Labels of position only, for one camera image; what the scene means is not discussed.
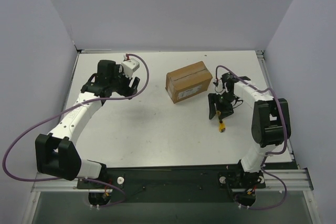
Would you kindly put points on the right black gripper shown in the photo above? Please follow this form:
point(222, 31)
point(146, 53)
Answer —
point(222, 102)

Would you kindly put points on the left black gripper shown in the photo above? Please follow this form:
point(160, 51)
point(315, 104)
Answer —
point(126, 85)

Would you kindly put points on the yellow utility knife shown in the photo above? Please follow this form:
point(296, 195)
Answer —
point(222, 126)

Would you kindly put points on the brown cardboard express box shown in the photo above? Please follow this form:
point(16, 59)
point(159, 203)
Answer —
point(188, 81)

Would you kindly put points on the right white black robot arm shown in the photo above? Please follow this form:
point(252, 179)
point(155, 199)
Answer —
point(270, 125)

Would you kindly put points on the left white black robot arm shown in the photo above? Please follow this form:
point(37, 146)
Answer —
point(56, 153)

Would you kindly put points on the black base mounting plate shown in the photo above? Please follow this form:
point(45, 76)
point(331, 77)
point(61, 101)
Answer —
point(172, 194)

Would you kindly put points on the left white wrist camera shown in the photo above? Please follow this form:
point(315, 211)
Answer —
point(130, 67)

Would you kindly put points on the left side aluminium rail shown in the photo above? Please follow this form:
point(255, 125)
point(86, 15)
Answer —
point(70, 81)

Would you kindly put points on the front aluminium rail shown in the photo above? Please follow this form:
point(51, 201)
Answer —
point(278, 180)

